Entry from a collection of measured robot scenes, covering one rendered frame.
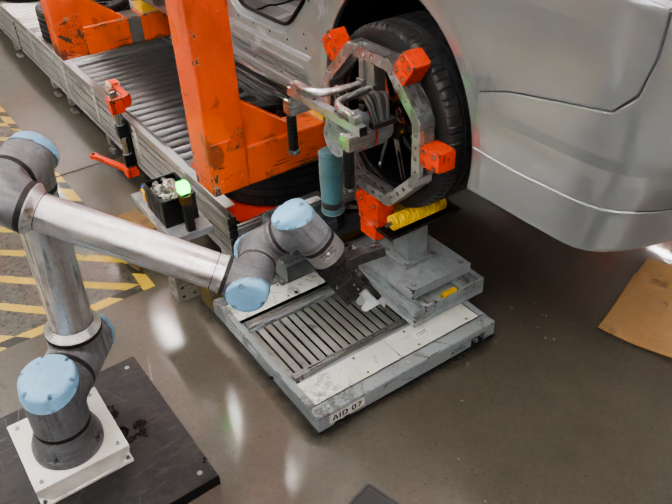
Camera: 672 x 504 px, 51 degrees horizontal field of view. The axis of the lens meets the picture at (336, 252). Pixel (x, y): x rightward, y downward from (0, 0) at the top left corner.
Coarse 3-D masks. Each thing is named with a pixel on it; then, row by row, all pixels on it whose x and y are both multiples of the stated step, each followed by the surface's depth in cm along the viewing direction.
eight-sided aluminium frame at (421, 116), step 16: (352, 48) 233; (368, 48) 228; (384, 48) 227; (336, 64) 245; (352, 64) 247; (384, 64) 221; (336, 80) 254; (336, 96) 260; (400, 96) 221; (416, 96) 221; (416, 112) 218; (432, 112) 220; (416, 128) 219; (432, 128) 222; (416, 144) 223; (416, 160) 226; (368, 176) 262; (416, 176) 229; (368, 192) 258; (384, 192) 251; (400, 192) 241
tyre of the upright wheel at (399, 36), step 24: (384, 24) 229; (408, 24) 228; (432, 24) 228; (408, 48) 222; (432, 48) 222; (432, 72) 217; (456, 72) 220; (432, 96) 221; (456, 96) 220; (456, 120) 220; (456, 144) 223; (456, 168) 229; (432, 192) 239; (456, 192) 249
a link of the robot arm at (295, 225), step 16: (288, 208) 160; (304, 208) 158; (272, 224) 162; (288, 224) 157; (304, 224) 157; (320, 224) 161; (288, 240) 160; (304, 240) 159; (320, 240) 161; (304, 256) 165
